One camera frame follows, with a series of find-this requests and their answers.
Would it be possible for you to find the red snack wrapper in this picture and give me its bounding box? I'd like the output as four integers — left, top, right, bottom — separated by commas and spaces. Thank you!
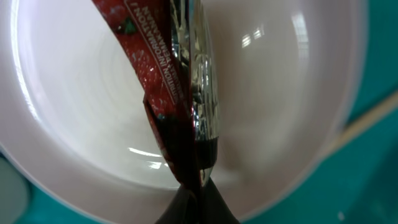
94, 0, 219, 190

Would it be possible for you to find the teal serving tray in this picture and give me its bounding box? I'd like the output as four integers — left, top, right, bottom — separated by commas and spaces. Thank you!
12, 0, 398, 224

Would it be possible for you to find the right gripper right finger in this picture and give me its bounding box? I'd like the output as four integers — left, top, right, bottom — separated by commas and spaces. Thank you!
199, 179, 240, 224

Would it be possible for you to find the large white plate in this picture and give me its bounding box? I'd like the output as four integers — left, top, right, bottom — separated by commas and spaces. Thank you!
0, 0, 369, 224

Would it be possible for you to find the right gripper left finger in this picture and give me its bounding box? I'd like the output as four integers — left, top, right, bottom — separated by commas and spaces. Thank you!
155, 185, 199, 224

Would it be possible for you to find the wooden chopstick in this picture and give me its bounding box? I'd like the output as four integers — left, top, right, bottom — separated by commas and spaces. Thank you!
322, 91, 397, 158

